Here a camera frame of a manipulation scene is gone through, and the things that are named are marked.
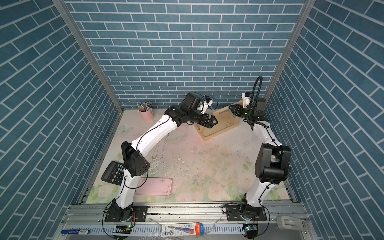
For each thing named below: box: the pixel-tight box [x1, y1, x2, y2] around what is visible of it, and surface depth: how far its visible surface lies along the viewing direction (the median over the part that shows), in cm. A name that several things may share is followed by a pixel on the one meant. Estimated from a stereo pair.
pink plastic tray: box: [134, 177, 173, 196], surface depth 81 cm
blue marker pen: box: [61, 229, 91, 235], surface depth 69 cm
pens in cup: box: [137, 101, 152, 112], surface depth 107 cm
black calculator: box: [101, 161, 125, 186], surface depth 86 cm
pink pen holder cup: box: [138, 108, 155, 122], surface depth 110 cm
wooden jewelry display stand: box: [194, 106, 240, 142], surface depth 107 cm
